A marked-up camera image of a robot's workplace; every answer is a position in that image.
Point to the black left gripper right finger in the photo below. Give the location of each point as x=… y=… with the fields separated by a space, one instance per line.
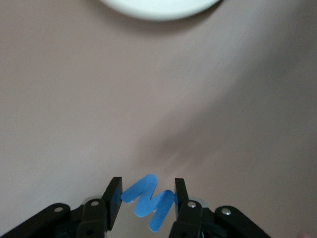
x=182 y=196

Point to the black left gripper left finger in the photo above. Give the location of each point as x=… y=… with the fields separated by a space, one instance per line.
x=115 y=196

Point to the blue foam capital M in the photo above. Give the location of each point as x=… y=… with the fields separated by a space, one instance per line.
x=146 y=205

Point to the beige round plate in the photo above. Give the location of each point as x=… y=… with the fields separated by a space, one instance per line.
x=158 y=10

